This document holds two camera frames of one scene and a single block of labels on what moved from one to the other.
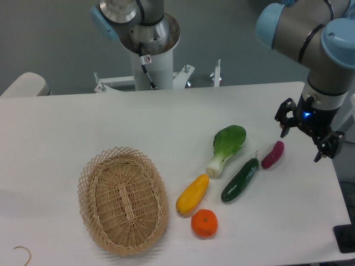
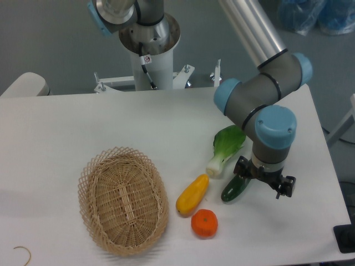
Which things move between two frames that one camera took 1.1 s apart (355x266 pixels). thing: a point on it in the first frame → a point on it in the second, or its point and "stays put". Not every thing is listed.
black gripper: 317,122 → 244,168
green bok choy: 227,142 stays put
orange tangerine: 204,223 stays put
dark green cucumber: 237,184 stays put
